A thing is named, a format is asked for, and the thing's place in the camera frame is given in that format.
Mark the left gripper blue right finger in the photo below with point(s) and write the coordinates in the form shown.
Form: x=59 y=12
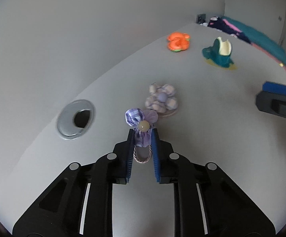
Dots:
x=156 y=161

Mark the silver desk cable grommet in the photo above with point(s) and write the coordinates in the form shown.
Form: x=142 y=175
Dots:
x=75 y=119

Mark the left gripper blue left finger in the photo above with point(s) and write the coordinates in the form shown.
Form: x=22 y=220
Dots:
x=130 y=151

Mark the teal dinosaur hair clip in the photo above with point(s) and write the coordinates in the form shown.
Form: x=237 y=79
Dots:
x=219 y=54

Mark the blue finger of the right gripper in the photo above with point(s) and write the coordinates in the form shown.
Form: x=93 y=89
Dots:
x=274 y=88
x=271 y=103

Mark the teal pillow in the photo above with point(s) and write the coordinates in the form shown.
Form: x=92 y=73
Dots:
x=260 y=39

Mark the orange flower hair clip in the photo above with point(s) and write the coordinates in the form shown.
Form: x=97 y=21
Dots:
x=178 y=41

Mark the navy blue patterned garment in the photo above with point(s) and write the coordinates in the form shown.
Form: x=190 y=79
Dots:
x=227 y=27

